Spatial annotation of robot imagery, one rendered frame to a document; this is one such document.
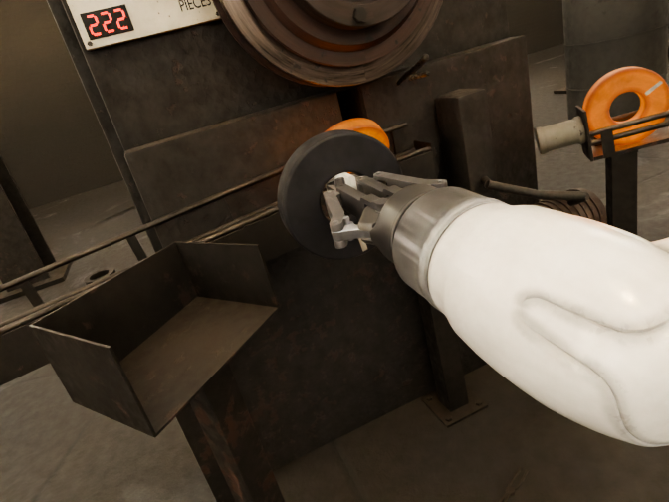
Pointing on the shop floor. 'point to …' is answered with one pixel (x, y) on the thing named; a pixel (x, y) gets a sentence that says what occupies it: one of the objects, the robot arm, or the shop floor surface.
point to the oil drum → (612, 45)
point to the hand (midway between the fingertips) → (339, 183)
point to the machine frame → (136, 97)
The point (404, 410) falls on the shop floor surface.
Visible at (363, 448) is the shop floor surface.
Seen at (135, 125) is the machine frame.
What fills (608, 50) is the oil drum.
